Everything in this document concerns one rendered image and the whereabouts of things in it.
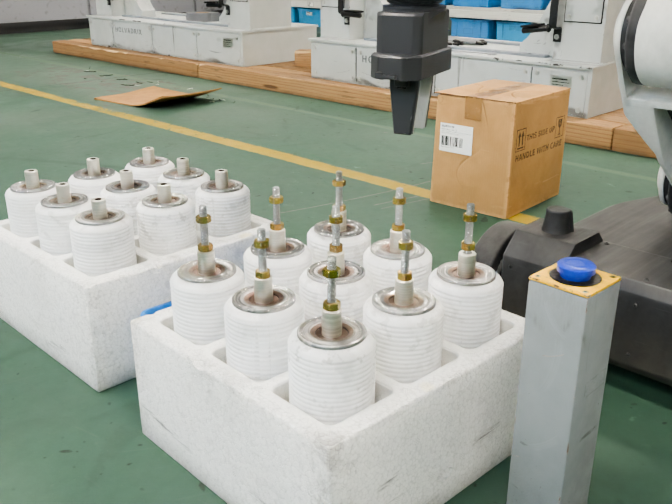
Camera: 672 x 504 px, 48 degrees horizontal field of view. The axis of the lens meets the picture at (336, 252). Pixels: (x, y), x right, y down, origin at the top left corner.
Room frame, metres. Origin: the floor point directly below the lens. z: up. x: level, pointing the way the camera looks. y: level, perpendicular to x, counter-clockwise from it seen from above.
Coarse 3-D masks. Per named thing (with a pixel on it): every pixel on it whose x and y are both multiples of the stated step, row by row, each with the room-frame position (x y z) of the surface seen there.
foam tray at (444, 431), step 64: (512, 320) 0.90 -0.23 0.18; (192, 384) 0.80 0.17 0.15; (256, 384) 0.74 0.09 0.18; (384, 384) 0.74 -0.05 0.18; (448, 384) 0.75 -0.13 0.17; (512, 384) 0.84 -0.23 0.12; (192, 448) 0.80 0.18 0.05; (256, 448) 0.71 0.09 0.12; (320, 448) 0.63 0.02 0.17; (384, 448) 0.68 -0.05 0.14; (448, 448) 0.75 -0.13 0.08
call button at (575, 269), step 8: (560, 264) 0.73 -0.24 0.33; (568, 264) 0.73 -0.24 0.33; (576, 264) 0.73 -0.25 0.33; (584, 264) 0.73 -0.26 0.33; (592, 264) 0.73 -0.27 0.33; (560, 272) 0.73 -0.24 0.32; (568, 272) 0.72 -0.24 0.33; (576, 272) 0.72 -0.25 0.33; (584, 272) 0.72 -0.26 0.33; (592, 272) 0.72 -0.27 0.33; (576, 280) 0.72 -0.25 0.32; (584, 280) 0.72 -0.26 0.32
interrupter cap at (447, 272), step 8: (448, 264) 0.92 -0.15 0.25; (456, 264) 0.92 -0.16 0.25; (480, 264) 0.92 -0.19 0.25; (440, 272) 0.89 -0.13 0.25; (448, 272) 0.89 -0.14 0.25; (456, 272) 0.90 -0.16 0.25; (480, 272) 0.89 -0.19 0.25; (488, 272) 0.89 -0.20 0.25; (448, 280) 0.86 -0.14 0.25; (456, 280) 0.87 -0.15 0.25; (464, 280) 0.86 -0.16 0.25; (472, 280) 0.86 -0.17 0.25; (480, 280) 0.87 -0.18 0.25; (488, 280) 0.86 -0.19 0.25
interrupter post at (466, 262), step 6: (462, 252) 0.89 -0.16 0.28; (474, 252) 0.89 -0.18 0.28; (462, 258) 0.88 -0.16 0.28; (468, 258) 0.88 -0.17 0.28; (474, 258) 0.88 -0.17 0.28; (462, 264) 0.88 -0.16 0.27; (468, 264) 0.88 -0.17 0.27; (474, 264) 0.88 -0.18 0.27; (462, 270) 0.88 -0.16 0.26; (468, 270) 0.88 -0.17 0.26; (474, 270) 0.88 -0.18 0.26; (462, 276) 0.88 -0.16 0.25; (468, 276) 0.88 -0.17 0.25
